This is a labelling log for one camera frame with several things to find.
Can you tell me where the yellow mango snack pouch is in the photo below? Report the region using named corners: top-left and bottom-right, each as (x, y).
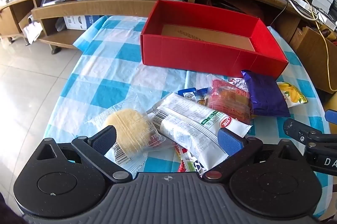
top-left (276, 81), bottom-right (308, 108)

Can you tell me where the long white snack packet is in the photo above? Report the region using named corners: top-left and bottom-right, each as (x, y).
top-left (146, 92), bottom-right (250, 170)

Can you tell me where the red gummy candy packet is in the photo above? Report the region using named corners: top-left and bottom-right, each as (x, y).
top-left (175, 146), bottom-right (194, 173)

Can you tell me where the white red-print snack packet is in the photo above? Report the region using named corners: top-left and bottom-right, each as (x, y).
top-left (228, 77), bottom-right (249, 94)

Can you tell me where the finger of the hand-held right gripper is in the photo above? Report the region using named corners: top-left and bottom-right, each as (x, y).
top-left (283, 118), bottom-right (337, 149)
top-left (324, 109), bottom-right (337, 124)

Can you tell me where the clear packet with yellow pastry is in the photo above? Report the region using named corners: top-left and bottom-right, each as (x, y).
top-left (86, 96), bottom-right (177, 172)

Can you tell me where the white power strip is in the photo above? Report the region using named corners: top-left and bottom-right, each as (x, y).
top-left (290, 0), bottom-right (337, 27)

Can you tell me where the brown cardboard box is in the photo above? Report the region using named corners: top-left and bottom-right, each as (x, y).
top-left (288, 27), bottom-right (337, 94)

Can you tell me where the blue white checkered tablecloth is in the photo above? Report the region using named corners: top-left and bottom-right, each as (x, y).
top-left (42, 15), bottom-right (332, 219)

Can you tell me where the red cardboard box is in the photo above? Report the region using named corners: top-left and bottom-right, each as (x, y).
top-left (139, 0), bottom-right (289, 80)

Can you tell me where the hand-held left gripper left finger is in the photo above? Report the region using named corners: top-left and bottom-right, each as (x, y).
top-left (37, 125), bottom-right (132, 183)

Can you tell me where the white green wafer packet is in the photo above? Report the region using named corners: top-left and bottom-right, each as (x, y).
top-left (191, 156), bottom-right (208, 174)

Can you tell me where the blue white carton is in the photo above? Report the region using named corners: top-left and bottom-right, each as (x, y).
top-left (63, 15), bottom-right (103, 31)

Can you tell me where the clear red snack packet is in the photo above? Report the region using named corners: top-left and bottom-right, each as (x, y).
top-left (204, 73), bottom-right (253, 126)

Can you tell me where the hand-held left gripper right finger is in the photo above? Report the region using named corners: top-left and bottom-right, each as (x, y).
top-left (201, 128), bottom-right (307, 184)

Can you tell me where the black cable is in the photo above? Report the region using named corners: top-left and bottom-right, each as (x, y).
top-left (269, 0), bottom-right (290, 27)

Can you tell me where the blue snack packet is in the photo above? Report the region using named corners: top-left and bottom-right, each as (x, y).
top-left (178, 87), bottom-right (211, 106)

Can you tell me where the purple foil snack packet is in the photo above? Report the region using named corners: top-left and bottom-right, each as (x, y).
top-left (241, 70), bottom-right (291, 117)

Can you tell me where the yellow cable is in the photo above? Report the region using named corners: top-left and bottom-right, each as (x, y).
top-left (247, 0), bottom-right (337, 93)

